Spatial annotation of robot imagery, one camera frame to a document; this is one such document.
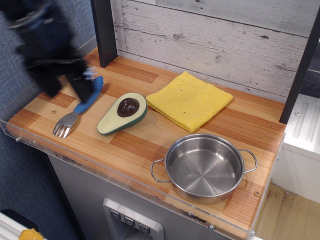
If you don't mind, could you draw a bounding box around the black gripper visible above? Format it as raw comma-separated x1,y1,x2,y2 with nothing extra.
14,22,94,103

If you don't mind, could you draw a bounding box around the blue handled metal fork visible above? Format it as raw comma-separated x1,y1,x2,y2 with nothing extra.
52,76,104,138

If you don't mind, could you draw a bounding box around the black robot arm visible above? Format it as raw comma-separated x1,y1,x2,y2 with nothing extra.
0,0,98,104

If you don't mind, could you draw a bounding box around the yellow folded towel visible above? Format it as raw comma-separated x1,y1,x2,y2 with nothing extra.
146,71,233,133

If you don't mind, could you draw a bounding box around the toy avocado half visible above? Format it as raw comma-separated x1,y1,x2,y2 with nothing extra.
97,92,148,135

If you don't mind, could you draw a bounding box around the clear acrylic table guard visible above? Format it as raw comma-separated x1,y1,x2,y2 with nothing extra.
0,36,286,240

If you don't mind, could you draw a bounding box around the grey cabinet with dispenser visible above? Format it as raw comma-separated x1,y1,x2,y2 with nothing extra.
49,156,226,240

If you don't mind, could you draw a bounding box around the yellow tape object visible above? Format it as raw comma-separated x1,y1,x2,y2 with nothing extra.
18,228,45,240

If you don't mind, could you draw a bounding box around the stainless steel pot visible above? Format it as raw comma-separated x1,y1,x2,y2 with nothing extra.
162,133,258,205

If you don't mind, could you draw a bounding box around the white appliance at right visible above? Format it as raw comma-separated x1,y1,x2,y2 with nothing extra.
271,94,320,203

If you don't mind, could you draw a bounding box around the black vertical post left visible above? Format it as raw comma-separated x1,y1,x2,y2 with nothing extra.
90,0,118,68

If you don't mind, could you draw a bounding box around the black vertical post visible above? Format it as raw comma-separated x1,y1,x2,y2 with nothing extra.
279,9,320,124
90,0,118,68

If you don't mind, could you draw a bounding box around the black vertical post right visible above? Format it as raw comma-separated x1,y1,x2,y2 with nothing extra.
279,9,320,124

